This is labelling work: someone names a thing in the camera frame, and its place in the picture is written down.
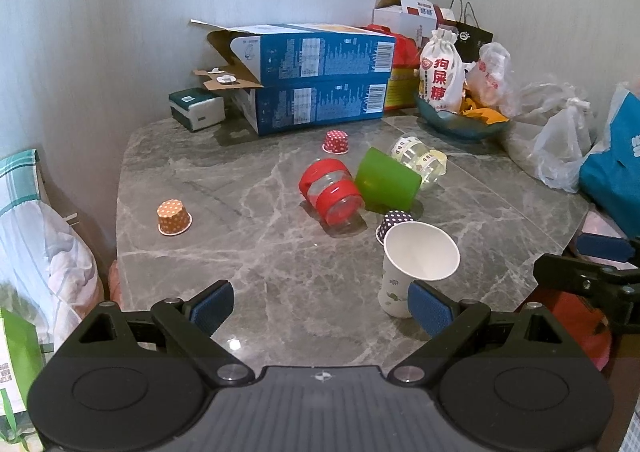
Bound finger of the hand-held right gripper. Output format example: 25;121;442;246
575;233;640;265
532;254;640;333

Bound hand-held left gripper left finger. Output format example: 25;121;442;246
75;280;249;386

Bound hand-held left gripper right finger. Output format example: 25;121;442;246
389;280;576;386

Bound white paper cup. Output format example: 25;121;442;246
377;221;461;319

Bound dark polka dot paper cup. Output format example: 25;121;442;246
375;210;416;245

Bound orange polka dot paper cup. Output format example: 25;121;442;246
156;199;194;237

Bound green plastic cup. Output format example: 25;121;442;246
354;147;422;213

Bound red banded glass cup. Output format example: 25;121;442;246
299;158;366;237

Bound clear printed glass cup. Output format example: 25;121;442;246
389;133;449;191

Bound red polka dot paper cup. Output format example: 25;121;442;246
322;130;350;155

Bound red stool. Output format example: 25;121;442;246
520;282;614;374

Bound blue shopping bag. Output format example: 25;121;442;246
579;82;640;239

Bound clear plastic bag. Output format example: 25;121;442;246
502;76;599;193

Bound orange snack packet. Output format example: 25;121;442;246
460;94;509;126

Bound dark teal bowl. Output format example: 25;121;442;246
414;92;512;142

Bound checked cloth bundle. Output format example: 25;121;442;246
0;149;107;350

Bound green white tissue pack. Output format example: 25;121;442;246
168;88;226;133

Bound white plastic bag red print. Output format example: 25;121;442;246
465;42;517;119

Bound green white paper bag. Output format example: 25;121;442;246
0;307;47;452

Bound blue cardboard carton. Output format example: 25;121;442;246
189;20;399;85
193;68;394;137

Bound white cloth sack red print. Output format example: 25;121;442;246
417;28;466;114

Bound black paper bag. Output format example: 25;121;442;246
439;0;494;64

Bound white red cardboard box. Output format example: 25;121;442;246
371;0;452;51

